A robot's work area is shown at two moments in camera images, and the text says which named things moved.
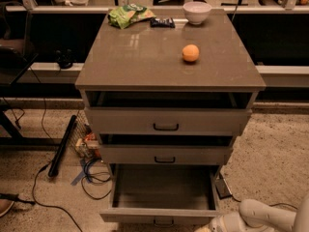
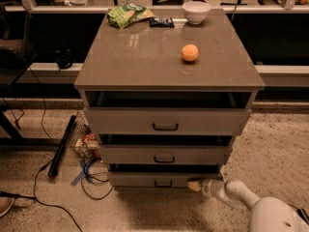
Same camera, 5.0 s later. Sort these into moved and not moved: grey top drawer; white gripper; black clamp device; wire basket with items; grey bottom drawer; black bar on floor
Moved: white gripper; grey bottom drawer
Not moved: black bar on floor; grey top drawer; black clamp device; wire basket with items
